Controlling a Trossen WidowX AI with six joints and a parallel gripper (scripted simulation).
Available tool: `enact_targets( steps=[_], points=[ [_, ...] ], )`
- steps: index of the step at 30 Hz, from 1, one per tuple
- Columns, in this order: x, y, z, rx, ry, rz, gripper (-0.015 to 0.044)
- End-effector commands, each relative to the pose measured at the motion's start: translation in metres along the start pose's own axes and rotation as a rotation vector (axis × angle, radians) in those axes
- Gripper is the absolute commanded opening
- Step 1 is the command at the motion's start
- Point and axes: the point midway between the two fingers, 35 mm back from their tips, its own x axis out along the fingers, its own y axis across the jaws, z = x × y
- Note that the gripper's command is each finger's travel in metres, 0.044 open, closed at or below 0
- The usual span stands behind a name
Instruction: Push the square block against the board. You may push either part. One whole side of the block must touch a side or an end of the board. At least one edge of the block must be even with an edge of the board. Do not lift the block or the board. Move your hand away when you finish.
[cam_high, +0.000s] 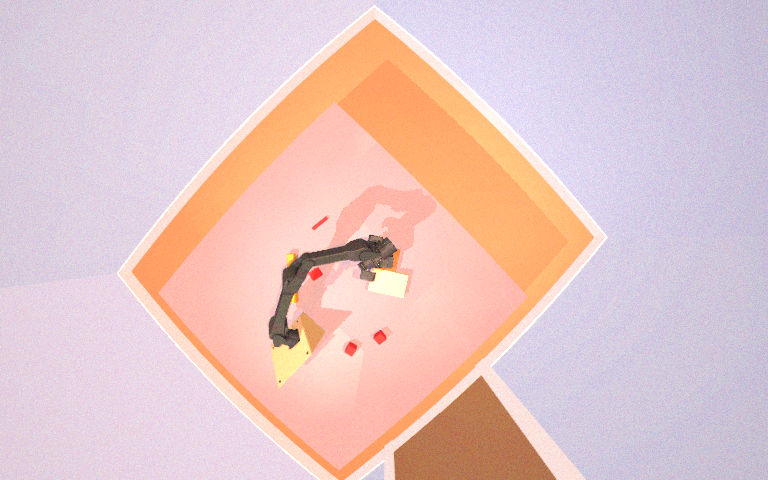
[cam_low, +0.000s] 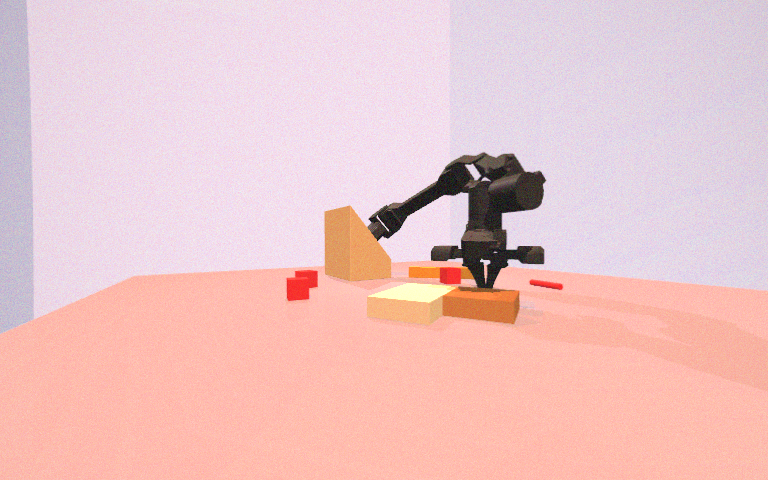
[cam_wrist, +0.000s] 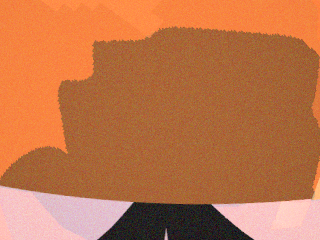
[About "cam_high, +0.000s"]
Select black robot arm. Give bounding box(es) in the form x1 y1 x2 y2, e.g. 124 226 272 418
268 237 398 350

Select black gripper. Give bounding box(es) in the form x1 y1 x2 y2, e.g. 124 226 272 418
360 235 384 282

